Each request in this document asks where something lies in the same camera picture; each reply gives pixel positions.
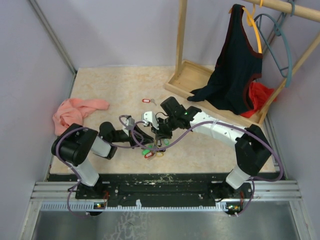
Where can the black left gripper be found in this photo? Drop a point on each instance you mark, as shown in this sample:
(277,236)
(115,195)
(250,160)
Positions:
(146,139)

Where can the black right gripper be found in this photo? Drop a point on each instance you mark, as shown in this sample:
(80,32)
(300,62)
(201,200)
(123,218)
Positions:
(160,133)

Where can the large keyring with coloured tags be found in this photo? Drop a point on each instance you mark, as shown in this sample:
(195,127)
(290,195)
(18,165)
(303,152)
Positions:
(153,150)

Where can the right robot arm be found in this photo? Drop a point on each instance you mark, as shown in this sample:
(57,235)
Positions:
(252,150)

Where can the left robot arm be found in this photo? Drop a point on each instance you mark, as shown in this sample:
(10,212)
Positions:
(74,145)

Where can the key with red tag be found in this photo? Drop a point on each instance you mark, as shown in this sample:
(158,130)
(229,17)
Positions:
(146,100)

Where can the wooden clothes rack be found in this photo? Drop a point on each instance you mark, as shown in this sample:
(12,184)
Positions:
(189,75)

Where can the pink crumpled cloth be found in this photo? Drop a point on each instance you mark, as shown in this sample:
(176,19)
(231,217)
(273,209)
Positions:
(74,111)

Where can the red cloth in rack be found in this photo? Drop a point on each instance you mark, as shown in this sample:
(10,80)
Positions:
(258,94)

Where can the dark navy tank top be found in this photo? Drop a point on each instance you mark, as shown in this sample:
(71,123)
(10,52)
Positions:
(237,66)

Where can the yellow clothes hanger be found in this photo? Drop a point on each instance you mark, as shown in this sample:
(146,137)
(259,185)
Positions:
(251,23)

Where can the blue-grey clothes hanger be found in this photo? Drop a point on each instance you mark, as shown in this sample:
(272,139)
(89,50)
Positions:
(278,45)

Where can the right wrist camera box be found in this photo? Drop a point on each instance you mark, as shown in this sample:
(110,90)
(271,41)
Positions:
(148,118)

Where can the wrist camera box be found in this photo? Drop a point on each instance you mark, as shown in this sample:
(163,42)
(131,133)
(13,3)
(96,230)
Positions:
(128,123)
(148,118)

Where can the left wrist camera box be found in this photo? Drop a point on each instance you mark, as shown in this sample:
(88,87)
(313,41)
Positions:
(128,123)

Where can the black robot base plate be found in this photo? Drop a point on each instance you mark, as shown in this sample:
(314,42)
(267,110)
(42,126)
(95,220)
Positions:
(165,191)

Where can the grey wall corner rail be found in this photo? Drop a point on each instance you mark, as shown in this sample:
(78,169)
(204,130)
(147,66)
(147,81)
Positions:
(52,35)

